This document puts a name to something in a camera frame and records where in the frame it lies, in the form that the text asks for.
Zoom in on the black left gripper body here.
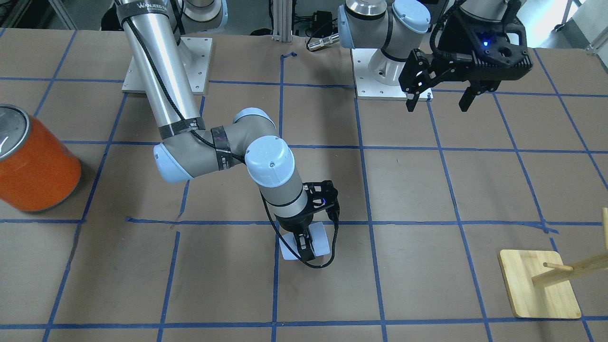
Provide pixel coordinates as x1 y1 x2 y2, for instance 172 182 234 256
398 9 533 93

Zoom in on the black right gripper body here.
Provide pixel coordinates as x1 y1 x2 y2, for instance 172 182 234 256
275 213 314 236

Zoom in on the light blue cup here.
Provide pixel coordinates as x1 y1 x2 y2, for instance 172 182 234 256
280 222 330 260

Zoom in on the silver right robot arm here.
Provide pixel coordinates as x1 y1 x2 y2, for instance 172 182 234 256
115 0 315 261

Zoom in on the wooden cup rack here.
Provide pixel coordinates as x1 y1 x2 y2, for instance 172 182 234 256
498 207 608 319

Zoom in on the orange can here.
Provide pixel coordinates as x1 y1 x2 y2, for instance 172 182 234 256
0 104 82 212

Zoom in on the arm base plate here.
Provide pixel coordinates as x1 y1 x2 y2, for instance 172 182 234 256
351 48 413 100
122 37 213 95

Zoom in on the aluminium frame post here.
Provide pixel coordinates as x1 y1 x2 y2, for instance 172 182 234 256
271 0 295 45

